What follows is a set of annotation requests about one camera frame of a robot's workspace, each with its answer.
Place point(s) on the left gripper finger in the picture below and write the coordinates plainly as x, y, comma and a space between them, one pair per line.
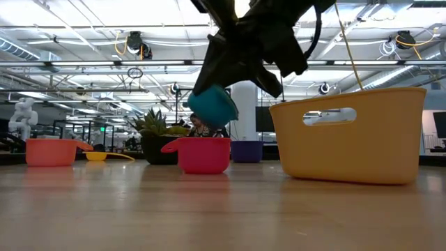
212, 59
244, 71

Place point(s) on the green measuring cup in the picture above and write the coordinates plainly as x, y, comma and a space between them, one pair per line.
212, 108

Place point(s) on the dark blue measuring cup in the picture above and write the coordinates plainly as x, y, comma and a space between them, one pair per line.
247, 151

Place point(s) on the red measuring cup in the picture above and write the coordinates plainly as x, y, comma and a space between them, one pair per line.
203, 157

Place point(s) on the yellow plastic basket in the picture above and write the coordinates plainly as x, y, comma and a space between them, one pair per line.
348, 153

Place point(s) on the yellow measuring cup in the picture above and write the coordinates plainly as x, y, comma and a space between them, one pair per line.
95, 156

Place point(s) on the orange measuring cup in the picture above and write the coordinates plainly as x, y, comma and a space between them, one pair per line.
50, 153

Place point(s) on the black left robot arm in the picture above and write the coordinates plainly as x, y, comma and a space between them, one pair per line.
289, 5

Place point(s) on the white round pillar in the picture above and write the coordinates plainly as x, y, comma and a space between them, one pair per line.
245, 115

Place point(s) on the black monitor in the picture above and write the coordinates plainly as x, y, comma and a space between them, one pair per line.
263, 120
440, 123

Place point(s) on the person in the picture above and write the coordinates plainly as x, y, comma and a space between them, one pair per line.
199, 131

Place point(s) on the succulent plant in black pot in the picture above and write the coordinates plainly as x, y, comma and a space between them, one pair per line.
160, 151

